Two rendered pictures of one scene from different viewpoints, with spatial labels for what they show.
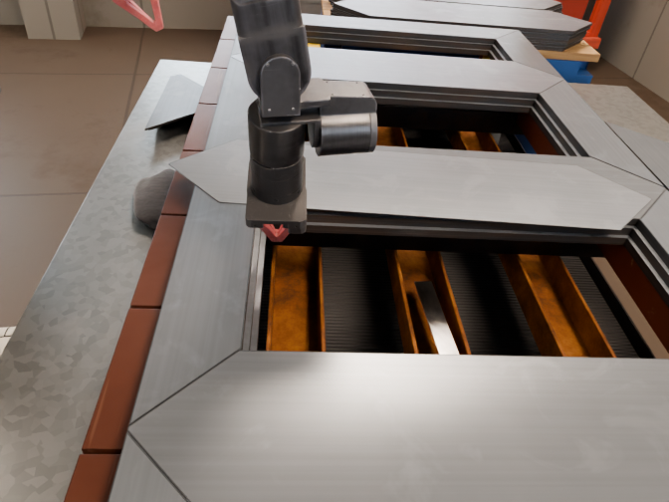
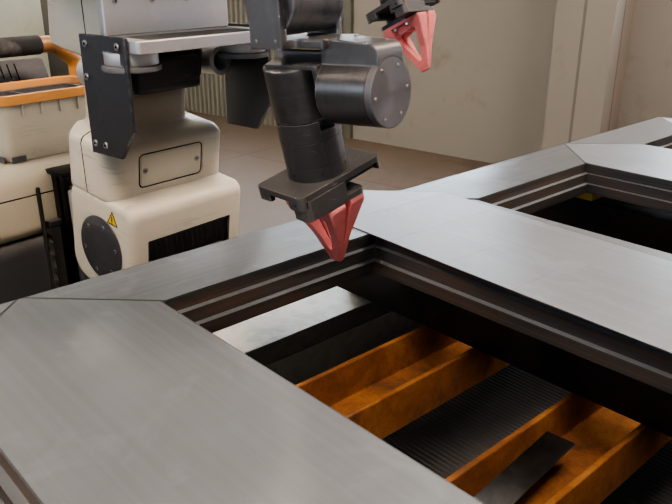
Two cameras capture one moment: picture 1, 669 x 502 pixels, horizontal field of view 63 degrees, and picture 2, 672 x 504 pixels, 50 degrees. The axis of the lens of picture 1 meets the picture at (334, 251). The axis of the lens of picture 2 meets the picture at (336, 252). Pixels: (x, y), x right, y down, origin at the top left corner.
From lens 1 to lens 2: 0.52 m
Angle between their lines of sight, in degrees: 49
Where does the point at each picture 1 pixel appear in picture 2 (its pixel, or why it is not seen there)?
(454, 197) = (637, 307)
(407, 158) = (637, 258)
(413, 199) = (566, 288)
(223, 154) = (408, 197)
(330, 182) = (482, 244)
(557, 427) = not seen: outside the picture
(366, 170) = (551, 250)
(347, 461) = (79, 400)
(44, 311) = not seen: hidden behind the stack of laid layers
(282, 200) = (299, 176)
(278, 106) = (262, 36)
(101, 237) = not seen: hidden behind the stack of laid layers
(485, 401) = (278, 456)
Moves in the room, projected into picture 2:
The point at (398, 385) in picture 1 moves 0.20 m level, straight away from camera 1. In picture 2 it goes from (223, 390) to (470, 337)
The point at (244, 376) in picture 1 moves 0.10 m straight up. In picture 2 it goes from (131, 314) to (118, 201)
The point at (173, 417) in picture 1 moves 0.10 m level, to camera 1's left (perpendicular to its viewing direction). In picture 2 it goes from (49, 308) to (19, 271)
